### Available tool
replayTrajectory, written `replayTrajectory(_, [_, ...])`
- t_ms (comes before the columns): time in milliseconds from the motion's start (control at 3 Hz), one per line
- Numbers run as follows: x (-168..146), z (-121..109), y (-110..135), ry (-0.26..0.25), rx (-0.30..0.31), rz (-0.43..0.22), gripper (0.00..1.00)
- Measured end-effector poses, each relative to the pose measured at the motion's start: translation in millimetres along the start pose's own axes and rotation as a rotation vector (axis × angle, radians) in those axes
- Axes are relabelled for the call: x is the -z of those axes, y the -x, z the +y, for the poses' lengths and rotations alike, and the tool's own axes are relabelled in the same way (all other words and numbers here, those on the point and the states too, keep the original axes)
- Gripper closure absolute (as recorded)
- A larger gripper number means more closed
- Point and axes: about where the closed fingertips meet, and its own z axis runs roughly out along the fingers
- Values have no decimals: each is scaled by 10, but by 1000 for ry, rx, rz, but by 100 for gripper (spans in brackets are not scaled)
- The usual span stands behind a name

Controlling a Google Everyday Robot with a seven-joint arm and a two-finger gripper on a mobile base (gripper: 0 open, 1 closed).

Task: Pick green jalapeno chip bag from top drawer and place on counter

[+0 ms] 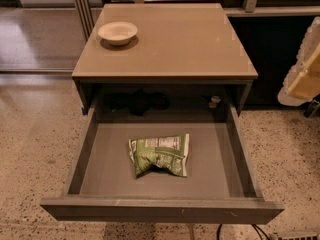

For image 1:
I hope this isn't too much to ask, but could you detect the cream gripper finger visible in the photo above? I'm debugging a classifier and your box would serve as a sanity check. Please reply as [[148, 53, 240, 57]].
[[304, 50, 320, 74], [288, 72, 320, 100]]

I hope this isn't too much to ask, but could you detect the green jalapeno chip bag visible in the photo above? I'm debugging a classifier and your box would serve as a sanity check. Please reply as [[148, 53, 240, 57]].
[[128, 134, 190, 177]]

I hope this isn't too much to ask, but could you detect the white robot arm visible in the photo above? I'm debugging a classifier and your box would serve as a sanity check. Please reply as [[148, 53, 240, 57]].
[[277, 16, 320, 106]]

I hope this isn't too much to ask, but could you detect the grey cabinet with glass top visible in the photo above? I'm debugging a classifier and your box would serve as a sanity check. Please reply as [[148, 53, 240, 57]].
[[72, 3, 257, 111]]

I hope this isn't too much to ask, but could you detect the small round knob in cabinet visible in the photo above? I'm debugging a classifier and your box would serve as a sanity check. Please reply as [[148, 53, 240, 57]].
[[208, 96, 221, 109]]

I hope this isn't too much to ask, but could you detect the metal floor vent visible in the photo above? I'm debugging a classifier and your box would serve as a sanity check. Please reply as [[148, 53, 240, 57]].
[[270, 231, 320, 240]]

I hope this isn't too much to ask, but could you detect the white ceramic bowl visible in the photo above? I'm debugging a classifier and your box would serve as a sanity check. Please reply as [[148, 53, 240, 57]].
[[98, 22, 138, 46]]

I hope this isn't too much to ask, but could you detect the black cable under cabinet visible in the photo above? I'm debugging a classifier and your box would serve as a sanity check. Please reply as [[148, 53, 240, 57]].
[[215, 223, 271, 240]]

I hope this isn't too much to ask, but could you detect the metal window frame post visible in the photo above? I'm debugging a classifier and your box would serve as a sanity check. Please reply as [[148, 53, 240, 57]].
[[74, 0, 94, 40]]

